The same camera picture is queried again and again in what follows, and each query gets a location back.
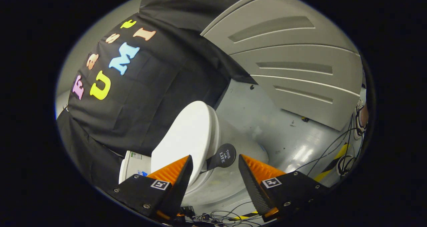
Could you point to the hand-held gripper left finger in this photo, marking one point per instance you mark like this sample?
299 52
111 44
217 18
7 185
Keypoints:
181 190

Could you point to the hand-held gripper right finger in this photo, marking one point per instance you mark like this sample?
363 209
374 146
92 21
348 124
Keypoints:
255 190

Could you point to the white toilet bowl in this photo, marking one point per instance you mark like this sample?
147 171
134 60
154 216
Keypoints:
213 187

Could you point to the yellow black floor tape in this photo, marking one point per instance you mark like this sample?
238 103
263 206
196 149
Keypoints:
333 163

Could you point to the black backdrop cloth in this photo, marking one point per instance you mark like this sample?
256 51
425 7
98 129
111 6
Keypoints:
150 103

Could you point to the brown rounded object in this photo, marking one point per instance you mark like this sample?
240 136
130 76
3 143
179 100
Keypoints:
363 117

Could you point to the grey cabinet with white top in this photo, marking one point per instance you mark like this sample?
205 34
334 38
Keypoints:
293 60

